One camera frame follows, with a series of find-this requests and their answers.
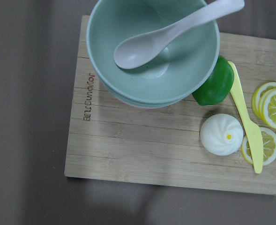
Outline stacked green bowls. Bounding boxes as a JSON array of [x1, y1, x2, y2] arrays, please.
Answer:
[[85, 0, 221, 109]]

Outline wooden cutting board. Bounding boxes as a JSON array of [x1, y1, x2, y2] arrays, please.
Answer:
[[64, 15, 276, 195]]

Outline white ceramic spoon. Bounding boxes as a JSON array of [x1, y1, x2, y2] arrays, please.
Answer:
[[113, 0, 245, 69]]

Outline green lime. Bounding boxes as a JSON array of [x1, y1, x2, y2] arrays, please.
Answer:
[[192, 56, 234, 106]]

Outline white garlic bulb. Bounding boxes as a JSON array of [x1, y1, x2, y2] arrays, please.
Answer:
[[200, 113, 244, 156]]

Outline yellow plastic knife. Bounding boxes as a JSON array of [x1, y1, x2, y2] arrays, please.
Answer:
[[228, 61, 263, 174]]

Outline lemon slice right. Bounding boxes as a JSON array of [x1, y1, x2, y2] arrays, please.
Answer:
[[251, 82, 276, 129]]

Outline lemon slice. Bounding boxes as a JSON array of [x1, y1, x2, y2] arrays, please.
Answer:
[[241, 127, 276, 166], [251, 82, 276, 129]]

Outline lemon slice left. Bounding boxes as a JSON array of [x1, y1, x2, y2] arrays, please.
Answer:
[[241, 127, 276, 166]]

